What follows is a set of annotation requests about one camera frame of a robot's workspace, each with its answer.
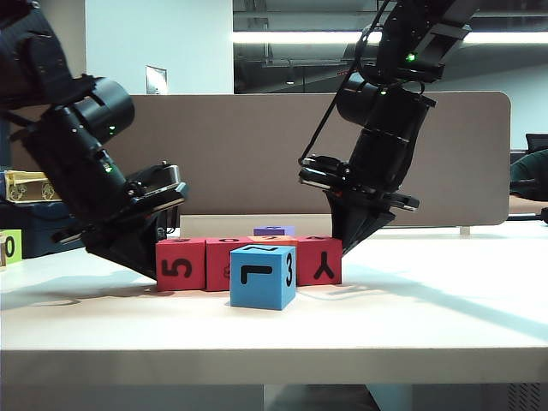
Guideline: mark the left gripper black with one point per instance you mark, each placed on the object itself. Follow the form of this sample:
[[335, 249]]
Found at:
[[103, 201]]

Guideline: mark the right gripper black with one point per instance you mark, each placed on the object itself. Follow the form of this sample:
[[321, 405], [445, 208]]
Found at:
[[381, 171]]

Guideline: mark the red block with 4 Y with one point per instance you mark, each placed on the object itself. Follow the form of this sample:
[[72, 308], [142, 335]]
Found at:
[[331, 252]]

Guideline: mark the red block with 5 C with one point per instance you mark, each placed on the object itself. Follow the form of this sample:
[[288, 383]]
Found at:
[[198, 252]]

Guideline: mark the red block with 0 B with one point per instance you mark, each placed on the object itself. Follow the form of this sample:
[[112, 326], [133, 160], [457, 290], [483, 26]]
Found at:
[[216, 261]]

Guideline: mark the orange block with 2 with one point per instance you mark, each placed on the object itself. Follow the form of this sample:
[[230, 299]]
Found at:
[[252, 240]]

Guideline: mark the blue block with L 3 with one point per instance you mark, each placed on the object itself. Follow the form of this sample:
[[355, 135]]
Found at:
[[257, 295]]

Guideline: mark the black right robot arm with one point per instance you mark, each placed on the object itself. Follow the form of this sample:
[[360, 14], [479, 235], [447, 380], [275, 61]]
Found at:
[[402, 64]]

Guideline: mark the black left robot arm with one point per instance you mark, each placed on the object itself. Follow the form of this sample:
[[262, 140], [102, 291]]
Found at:
[[43, 85]]

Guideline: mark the black mug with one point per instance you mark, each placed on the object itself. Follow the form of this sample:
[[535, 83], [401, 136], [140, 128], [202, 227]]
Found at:
[[169, 222]]

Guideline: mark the purple block with R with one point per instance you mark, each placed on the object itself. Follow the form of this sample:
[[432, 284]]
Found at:
[[262, 231]]

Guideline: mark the dark blue case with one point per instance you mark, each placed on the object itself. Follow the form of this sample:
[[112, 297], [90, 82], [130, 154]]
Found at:
[[25, 222]]

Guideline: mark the brown desk partition panel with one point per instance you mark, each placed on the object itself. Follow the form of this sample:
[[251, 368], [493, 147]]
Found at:
[[257, 150]]

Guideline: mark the yellow patterned box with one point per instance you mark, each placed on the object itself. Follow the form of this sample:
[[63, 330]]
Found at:
[[25, 188]]

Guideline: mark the green block with 0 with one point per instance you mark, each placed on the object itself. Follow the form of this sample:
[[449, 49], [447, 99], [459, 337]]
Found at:
[[10, 246]]

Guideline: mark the black ceiling spotlight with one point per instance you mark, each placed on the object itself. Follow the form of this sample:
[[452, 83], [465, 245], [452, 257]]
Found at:
[[290, 80]]

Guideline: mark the person in dark green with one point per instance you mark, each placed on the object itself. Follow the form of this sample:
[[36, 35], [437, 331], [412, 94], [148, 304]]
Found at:
[[528, 171]]

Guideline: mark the black rounded desk object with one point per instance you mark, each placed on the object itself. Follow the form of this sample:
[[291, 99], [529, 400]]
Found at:
[[544, 216]]

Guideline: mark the black office chair back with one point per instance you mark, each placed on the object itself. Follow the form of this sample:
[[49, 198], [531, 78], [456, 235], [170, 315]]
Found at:
[[537, 141]]

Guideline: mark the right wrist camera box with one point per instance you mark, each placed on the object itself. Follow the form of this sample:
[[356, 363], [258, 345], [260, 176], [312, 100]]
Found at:
[[319, 173]]

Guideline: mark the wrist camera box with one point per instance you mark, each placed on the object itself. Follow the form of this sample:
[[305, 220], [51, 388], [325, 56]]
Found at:
[[319, 173], [158, 180]]

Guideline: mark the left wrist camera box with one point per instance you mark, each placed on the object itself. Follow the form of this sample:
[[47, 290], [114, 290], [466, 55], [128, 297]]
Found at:
[[158, 180]]

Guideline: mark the white partition foot bracket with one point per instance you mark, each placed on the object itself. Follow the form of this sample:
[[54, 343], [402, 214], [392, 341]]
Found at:
[[464, 230]]

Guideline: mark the framed wall sign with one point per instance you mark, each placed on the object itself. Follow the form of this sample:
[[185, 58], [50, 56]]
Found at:
[[155, 79]]

